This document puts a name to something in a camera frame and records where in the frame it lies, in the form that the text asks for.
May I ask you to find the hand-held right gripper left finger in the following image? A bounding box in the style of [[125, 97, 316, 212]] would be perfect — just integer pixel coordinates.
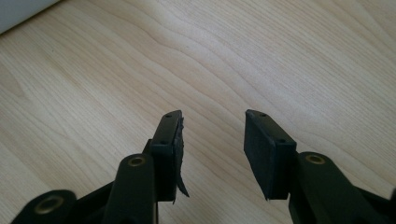
[[142, 109, 191, 205]]

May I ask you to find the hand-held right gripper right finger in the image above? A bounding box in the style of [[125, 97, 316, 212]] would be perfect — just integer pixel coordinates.
[[243, 108, 298, 202]]

